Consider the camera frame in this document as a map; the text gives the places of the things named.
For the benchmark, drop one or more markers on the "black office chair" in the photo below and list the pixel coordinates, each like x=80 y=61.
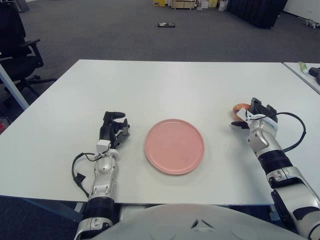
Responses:
x=12 y=37

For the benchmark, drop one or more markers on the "black cabinet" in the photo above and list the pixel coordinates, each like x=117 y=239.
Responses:
x=257 y=12

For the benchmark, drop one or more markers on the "green white tube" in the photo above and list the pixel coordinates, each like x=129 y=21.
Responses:
x=303 y=67

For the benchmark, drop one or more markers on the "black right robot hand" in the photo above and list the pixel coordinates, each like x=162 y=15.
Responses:
x=263 y=111

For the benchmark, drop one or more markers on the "grey bin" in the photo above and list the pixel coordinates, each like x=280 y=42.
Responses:
x=23 y=5

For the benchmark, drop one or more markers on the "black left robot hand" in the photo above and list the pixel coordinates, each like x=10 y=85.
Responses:
x=106 y=131

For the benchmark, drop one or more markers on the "flat black tray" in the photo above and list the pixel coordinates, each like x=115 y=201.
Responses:
x=166 y=24

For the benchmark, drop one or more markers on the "white cardboard boxes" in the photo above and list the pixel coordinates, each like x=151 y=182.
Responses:
x=202 y=4

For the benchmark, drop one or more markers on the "white plastic bag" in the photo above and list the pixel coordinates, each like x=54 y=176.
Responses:
x=222 y=6

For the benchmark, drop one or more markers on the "black handheld controller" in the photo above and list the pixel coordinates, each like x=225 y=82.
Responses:
x=315 y=71
x=318 y=79

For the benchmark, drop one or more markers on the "small red item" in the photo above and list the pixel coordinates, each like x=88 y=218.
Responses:
x=2 y=126

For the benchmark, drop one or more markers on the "wooden crate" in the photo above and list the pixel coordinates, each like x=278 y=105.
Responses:
x=182 y=4

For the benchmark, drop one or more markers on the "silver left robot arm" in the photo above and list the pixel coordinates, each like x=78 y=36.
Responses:
x=102 y=177

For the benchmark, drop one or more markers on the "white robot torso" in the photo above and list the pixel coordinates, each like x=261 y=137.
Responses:
x=162 y=225

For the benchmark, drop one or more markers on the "grey robot dog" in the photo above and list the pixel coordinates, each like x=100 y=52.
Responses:
x=312 y=23

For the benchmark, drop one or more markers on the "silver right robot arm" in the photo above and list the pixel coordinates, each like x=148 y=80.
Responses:
x=265 y=140

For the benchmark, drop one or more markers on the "pale yellow box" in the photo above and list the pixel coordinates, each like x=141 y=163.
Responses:
x=212 y=3

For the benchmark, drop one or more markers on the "pink round plate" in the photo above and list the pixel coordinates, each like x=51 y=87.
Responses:
x=174 y=147

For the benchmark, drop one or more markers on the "red yellow apple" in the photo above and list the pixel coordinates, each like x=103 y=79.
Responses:
x=241 y=106

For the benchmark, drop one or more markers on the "grey blue table leg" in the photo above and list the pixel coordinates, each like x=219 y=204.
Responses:
x=12 y=90

